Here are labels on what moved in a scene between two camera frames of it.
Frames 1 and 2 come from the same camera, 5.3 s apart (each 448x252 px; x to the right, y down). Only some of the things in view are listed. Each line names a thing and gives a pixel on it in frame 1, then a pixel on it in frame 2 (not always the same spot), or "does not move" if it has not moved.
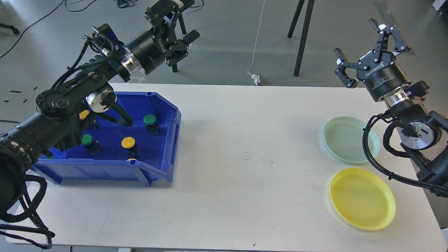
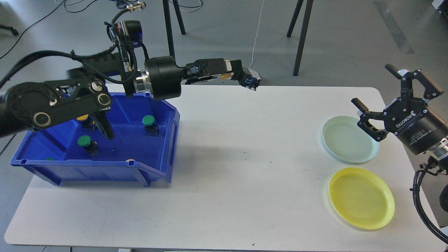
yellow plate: [363, 198] does not move
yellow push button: [129, 142] -> [227, 76]
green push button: [152, 126] does not move
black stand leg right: [308, 11] does not move
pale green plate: [343, 136] does not move
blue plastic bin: [146, 150] does not move
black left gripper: [152, 48] -> [165, 76]
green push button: [93, 146] does not move
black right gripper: [383, 75] -> [408, 118]
